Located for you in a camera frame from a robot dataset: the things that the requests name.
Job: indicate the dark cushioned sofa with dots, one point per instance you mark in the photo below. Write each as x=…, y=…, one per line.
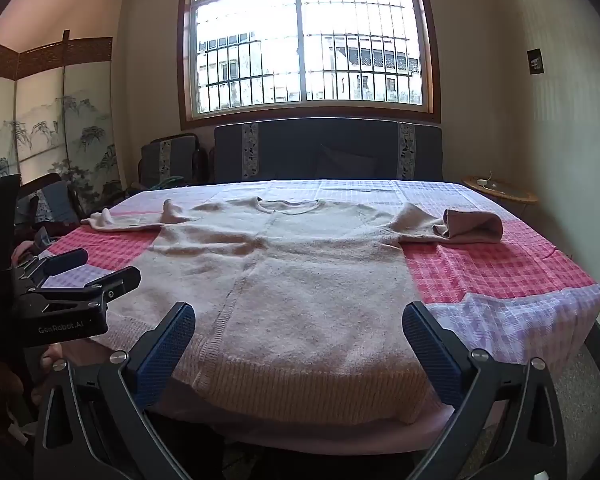
x=290, y=155

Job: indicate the black wall plaque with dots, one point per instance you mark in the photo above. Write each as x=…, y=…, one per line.
x=535, y=62

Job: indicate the dark chair with clothes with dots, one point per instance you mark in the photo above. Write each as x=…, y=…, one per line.
x=50, y=205

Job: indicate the person's left hand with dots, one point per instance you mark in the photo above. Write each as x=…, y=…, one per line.
x=67, y=367

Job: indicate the round wooden side table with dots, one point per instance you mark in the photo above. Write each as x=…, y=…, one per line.
x=510, y=193

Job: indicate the green cloth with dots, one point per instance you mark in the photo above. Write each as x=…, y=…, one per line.
x=170, y=182

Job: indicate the small white item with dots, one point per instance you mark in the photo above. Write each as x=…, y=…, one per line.
x=487, y=182

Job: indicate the pink checked blanket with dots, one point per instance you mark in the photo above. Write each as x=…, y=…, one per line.
x=480, y=270

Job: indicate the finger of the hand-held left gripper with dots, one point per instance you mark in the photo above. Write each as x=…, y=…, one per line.
x=115, y=285
x=67, y=262

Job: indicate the barred window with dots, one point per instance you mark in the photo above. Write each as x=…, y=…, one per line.
x=305, y=35

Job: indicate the beige knit sweater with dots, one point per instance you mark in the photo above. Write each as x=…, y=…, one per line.
x=300, y=285

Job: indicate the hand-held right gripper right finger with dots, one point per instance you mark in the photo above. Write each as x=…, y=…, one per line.
x=432, y=355

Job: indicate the dark cushioned armchair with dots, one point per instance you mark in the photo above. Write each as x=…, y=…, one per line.
x=180, y=160

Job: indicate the painted folding screen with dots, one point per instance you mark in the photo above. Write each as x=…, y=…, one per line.
x=40, y=125

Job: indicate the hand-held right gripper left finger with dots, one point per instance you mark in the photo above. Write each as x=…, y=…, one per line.
x=166, y=355

